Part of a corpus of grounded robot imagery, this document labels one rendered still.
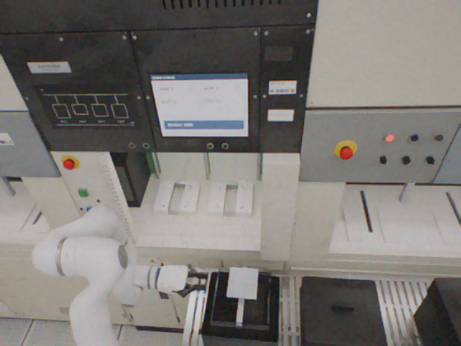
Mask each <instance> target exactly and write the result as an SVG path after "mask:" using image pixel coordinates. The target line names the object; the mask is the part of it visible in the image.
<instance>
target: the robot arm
mask: <svg viewBox="0 0 461 346"><path fill-rule="evenodd" d="M32 262H33V265H34V267H35V269H36V270H37V271H38V272H40V273H41V274H44V275H48V277H54V278H78V277H84V278H85V279H86V280H87V281H88V283H89V284H88V286H87V287H86V289H84V290H83V291H82V292H80V293H78V294H77V295H76V297H75V299H74V300H73V302H72V303H71V305H70V307H69V318H70V324H71V328H72V336H74V339H75V341H76V344H77V346H121V345H120V344H119V341H118V340H117V338H116V335H115V333H114V328H112V324H111V317H110V311H109V295H110V293H111V292H112V293H113V294H114V296H115V298H116V299H117V302H118V303H119V304H120V305H122V306H125V307H128V308H132V307H135V306H137V305H138V303H139V302H140V298H141V295H142V290H143V289H145V288H147V289H157V288H158V290H159V292H163V293H168V294H172V295H179V296H181V297H182V298H185V297H186V296H187V294H190V293H191V292H194V290H202V291H203V290H206V285H205V284H197V283H195V284H194V285H192V284H189V278H193V277H197V278H203V279H207V274H205V273H198V272H197V271H195V270H194V268H193V266H192V265H191V264H186V265H167V266H161V267H160V268H159V266H153V265H141V264H136V263H137V252H136V250H135V248H134V246H133V243H132V242H131V240H130V238H129V236H128V233H127V231H126V229H125V227H124V225H123V222H122V221H120V219H119V216H118V214H117V213H116V212H115V211H114V210H113V209H112V208H110V207H108V206H105V205H97V206H95V207H93V208H92V209H89V210H88V211H87V212H86V214H85V215H84V216H83V217H81V218H78V219H77V220H75V221H73V222H69V223H68V224H66V225H64V226H61V227H58V228H56V229H54V230H52V231H50V232H48V233H47V235H45V236H44V237H43V238H42V239H41V240H39V241H38V242H37V243H36V246H35V248H34V249H33V252H32ZM189 269H190V271H189Z"/></svg>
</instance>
